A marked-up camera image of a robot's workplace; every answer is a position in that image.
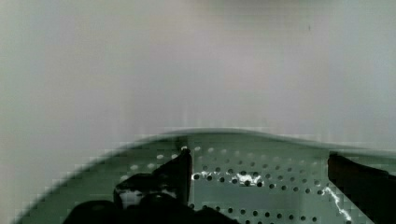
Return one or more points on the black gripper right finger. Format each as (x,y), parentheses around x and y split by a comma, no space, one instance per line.
(371,190)

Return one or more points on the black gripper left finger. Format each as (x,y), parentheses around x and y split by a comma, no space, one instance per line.
(158,197)

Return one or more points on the mint green strainer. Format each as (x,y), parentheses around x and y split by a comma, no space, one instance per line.
(254,178)

